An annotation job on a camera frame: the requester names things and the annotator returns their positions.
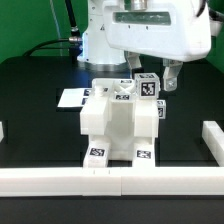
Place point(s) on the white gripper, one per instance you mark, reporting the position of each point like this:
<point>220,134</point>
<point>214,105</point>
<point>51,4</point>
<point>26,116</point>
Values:
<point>171,29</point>

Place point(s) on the white chair seat part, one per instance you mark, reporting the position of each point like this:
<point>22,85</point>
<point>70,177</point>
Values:
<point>120,131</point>

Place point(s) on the white chair back frame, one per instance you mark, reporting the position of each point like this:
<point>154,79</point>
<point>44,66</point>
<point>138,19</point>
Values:
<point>97,111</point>

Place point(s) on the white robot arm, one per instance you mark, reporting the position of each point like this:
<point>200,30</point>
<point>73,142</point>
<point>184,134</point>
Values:
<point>97,53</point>

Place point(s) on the white marker base plate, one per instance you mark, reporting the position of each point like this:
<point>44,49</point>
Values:
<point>73,97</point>

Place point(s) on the white right rail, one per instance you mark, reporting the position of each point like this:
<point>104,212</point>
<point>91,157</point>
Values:
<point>213,136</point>

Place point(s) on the white rail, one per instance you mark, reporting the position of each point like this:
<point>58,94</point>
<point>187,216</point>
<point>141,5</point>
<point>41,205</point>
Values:
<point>213,136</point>
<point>15,182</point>

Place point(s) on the white front rail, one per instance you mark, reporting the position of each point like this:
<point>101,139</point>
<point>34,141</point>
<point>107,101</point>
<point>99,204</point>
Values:
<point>15,182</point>

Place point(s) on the white left rail stub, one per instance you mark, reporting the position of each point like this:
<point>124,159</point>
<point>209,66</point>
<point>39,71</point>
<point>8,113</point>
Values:
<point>1,132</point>

